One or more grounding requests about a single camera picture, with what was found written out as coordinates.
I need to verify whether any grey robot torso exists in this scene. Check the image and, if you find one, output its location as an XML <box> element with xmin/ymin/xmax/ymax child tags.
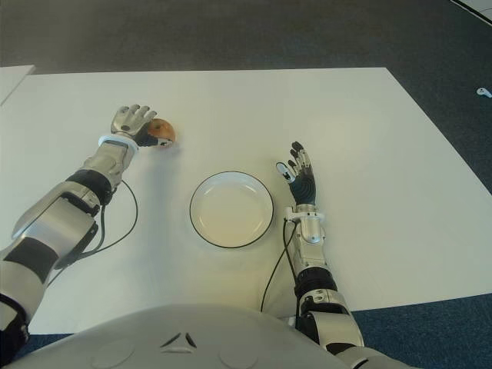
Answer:
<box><xmin>7</xmin><ymin>303</ymin><xmax>347</xmax><ymax>369</ymax></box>

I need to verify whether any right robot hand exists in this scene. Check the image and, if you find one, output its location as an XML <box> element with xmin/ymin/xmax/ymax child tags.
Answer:
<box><xmin>274</xmin><ymin>140</ymin><xmax>318</xmax><ymax>205</ymax></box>

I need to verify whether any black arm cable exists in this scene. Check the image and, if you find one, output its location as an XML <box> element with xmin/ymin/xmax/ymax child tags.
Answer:
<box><xmin>260</xmin><ymin>218</ymin><xmax>299</xmax><ymax>313</ymax></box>
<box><xmin>49</xmin><ymin>178</ymin><xmax>138</xmax><ymax>286</ymax></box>

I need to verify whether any white plate with black rim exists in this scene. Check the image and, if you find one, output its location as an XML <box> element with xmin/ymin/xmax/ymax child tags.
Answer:
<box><xmin>189</xmin><ymin>170</ymin><xmax>275</xmax><ymax>248</ymax></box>

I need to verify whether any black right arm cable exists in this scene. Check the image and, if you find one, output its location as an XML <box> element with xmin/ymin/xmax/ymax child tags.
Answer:
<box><xmin>260</xmin><ymin>218</ymin><xmax>299</xmax><ymax>313</ymax></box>

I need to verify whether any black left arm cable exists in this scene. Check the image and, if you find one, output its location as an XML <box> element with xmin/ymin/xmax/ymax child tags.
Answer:
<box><xmin>49</xmin><ymin>178</ymin><xmax>138</xmax><ymax>286</ymax></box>

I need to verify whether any white neighbouring table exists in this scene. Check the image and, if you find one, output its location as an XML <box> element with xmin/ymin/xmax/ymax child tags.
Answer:
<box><xmin>0</xmin><ymin>65</ymin><xmax>35</xmax><ymax>107</ymax></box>

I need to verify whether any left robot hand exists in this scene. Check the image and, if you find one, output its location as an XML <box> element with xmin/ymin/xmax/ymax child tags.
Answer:
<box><xmin>110</xmin><ymin>104</ymin><xmax>175</xmax><ymax>148</ymax></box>

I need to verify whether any red-yellow apple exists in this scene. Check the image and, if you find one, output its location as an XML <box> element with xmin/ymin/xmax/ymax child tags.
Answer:
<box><xmin>148</xmin><ymin>118</ymin><xmax>178</xmax><ymax>148</ymax></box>

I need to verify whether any white floor strip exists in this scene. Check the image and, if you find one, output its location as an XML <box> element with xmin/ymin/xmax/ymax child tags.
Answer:
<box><xmin>449</xmin><ymin>0</ymin><xmax>492</xmax><ymax>16</ymax></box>

